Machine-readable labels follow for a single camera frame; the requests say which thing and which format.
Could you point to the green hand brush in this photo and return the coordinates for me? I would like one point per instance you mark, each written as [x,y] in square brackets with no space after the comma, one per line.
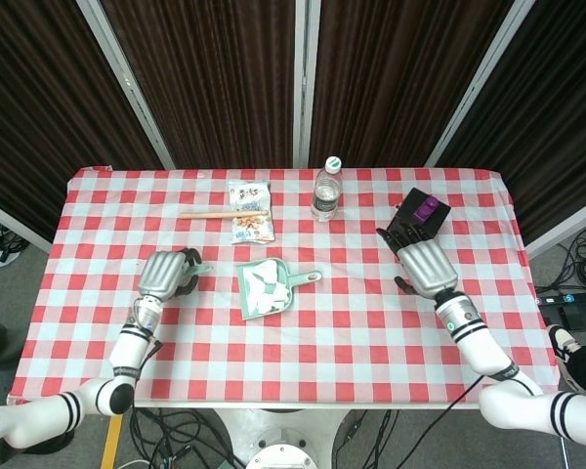
[204,268]

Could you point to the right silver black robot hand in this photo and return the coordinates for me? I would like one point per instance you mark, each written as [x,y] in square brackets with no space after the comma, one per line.
[427,268]

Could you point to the dark brown partition panel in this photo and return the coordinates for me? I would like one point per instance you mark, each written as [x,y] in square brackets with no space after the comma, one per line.
[556,122]
[390,83]
[215,83]
[39,122]

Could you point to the white aluminium partition post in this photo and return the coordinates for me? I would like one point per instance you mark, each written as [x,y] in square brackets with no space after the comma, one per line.
[305,83]
[478,83]
[127,83]

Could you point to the red white checkered tablecloth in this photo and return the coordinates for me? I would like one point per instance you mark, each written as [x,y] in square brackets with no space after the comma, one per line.
[322,366]

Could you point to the white paper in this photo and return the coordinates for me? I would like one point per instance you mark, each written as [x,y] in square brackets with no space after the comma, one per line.
[271,268]
[273,303]

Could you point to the white snack bag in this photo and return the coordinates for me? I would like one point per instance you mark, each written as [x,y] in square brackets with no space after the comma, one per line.
[251,229]

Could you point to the clear plastic water bottle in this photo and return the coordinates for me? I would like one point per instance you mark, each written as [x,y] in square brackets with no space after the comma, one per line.
[326,200]

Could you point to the black box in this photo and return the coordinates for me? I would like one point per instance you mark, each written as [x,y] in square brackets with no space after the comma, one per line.
[442,215]

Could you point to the green plastic dustpan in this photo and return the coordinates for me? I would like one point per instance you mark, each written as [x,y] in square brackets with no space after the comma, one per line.
[300,279]

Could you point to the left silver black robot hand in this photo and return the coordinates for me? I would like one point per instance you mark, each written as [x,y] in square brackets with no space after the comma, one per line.
[161,273]

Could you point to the white black sneaker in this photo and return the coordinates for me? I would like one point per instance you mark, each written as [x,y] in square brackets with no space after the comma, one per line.
[561,342]

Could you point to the wooden stick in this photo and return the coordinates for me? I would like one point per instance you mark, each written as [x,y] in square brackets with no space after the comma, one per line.
[205,214]

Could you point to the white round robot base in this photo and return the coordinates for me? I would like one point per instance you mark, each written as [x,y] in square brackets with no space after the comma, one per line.
[280,439]

